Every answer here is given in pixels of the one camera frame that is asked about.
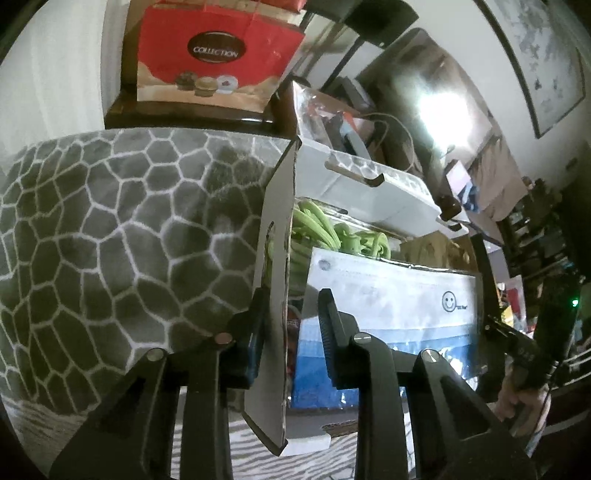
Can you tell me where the framed wall picture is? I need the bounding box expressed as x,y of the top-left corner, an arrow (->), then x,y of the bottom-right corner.
475,0 -> 587,139

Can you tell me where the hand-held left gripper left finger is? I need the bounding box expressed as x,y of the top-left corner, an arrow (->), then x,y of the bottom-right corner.
48,288 -> 269,480

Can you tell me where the cardboard box with handle cutouts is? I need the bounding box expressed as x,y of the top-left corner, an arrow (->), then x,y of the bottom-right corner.
242,136 -> 502,457

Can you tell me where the clear bag of small items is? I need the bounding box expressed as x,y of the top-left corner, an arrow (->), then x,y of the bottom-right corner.
291,78 -> 384,160

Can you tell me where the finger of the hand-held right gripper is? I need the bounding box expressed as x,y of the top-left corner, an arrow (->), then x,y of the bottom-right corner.
481,316 -> 521,354

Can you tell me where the green braided cable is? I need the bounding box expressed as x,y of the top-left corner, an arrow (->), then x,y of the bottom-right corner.
263,198 -> 393,287

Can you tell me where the small gold tissue pack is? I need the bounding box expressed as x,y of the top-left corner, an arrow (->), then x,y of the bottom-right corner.
399,233 -> 467,271

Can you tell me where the dark wooden cabinet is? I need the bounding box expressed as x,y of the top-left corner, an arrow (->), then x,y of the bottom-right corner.
105,90 -> 296,137

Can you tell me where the pink box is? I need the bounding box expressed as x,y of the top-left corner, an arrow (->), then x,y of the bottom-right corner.
445,159 -> 472,192

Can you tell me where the white curtain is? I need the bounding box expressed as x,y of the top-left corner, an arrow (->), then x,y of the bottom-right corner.
0,0 -> 107,153

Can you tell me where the red chocolate gift bag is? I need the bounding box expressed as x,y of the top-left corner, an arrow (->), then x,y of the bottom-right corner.
136,4 -> 306,114

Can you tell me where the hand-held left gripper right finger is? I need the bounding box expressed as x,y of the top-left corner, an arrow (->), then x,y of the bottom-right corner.
318,288 -> 539,480

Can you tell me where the brown covered sofa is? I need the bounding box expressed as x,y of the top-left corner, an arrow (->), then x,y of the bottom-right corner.
358,28 -> 529,217

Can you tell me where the blue white zip bag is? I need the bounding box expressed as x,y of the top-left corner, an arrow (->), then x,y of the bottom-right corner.
288,247 -> 483,409

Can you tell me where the grey white patterned blanket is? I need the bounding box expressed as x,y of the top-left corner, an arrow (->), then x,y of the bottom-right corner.
0,129 -> 416,480

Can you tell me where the black panel on stand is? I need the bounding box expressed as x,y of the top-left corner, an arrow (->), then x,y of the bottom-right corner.
295,0 -> 349,79
323,0 -> 419,93

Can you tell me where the person's right hand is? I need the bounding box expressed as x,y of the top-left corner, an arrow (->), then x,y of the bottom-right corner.
489,364 -> 552,437

